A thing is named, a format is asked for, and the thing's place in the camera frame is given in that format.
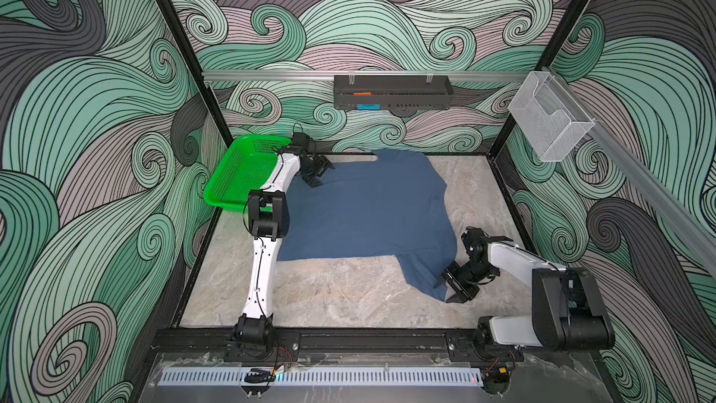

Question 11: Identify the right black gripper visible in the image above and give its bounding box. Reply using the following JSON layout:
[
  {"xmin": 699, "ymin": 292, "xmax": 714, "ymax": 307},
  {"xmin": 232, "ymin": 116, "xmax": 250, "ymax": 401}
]
[{"xmin": 438, "ymin": 259, "xmax": 496, "ymax": 302}]

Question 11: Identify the green plastic basket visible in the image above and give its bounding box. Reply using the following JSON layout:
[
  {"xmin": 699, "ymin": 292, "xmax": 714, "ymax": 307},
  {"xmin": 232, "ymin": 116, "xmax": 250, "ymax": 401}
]
[{"xmin": 203, "ymin": 134, "xmax": 290, "ymax": 213}]

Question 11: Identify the blue t-shirt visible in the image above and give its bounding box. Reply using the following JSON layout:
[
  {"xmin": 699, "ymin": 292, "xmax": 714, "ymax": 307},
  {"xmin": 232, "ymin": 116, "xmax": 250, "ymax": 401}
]
[{"xmin": 278, "ymin": 149, "xmax": 457, "ymax": 300}]

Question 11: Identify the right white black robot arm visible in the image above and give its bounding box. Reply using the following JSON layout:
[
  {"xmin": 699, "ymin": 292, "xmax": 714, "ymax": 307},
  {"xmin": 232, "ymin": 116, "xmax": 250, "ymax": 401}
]
[{"xmin": 437, "ymin": 227, "xmax": 615, "ymax": 352}]

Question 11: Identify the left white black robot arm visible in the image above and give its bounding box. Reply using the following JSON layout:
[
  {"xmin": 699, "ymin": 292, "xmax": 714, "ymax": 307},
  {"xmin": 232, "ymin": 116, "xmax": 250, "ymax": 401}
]
[{"xmin": 234, "ymin": 132, "xmax": 333, "ymax": 351}]

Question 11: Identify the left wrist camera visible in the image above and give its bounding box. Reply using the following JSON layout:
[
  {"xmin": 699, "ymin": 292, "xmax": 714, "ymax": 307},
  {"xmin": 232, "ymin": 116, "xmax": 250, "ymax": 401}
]
[{"xmin": 291, "ymin": 132, "xmax": 317, "ymax": 155}]

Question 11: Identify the black wall tray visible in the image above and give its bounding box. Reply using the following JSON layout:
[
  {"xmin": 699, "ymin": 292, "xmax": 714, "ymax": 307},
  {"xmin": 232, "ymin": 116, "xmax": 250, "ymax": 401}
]
[{"xmin": 333, "ymin": 76, "xmax": 454, "ymax": 117}]

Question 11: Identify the aluminium back rail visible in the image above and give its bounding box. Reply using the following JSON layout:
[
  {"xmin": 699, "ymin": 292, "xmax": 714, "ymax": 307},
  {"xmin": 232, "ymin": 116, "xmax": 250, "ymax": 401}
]
[{"xmin": 202, "ymin": 69, "xmax": 530, "ymax": 83}]

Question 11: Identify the aluminium rail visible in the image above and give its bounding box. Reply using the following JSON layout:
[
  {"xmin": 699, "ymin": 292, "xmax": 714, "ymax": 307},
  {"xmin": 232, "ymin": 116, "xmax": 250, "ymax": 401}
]
[
  {"xmin": 202, "ymin": 69, "xmax": 530, "ymax": 83},
  {"xmin": 542, "ymin": 67, "xmax": 715, "ymax": 276}
]

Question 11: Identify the clear acrylic wall holder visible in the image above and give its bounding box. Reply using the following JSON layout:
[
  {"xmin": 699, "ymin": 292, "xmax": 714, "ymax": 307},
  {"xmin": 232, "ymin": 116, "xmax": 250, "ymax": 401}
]
[{"xmin": 508, "ymin": 71, "xmax": 595, "ymax": 162}]

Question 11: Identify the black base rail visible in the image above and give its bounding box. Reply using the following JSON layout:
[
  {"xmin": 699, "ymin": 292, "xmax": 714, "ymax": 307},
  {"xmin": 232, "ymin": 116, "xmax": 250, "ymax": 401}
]
[{"xmin": 153, "ymin": 327, "xmax": 597, "ymax": 364}]

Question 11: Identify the aluminium right rail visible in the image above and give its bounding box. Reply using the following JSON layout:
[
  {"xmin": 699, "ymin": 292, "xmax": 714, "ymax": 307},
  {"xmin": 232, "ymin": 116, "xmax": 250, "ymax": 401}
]
[{"xmin": 542, "ymin": 67, "xmax": 715, "ymax": 276}]

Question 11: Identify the white slotted cable duct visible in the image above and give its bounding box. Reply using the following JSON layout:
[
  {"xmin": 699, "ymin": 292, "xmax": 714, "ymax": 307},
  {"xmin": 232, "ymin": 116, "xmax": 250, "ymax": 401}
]
[{"xmin": 158, "ymin": 366, "xmax": 483, "ymax": 387}]

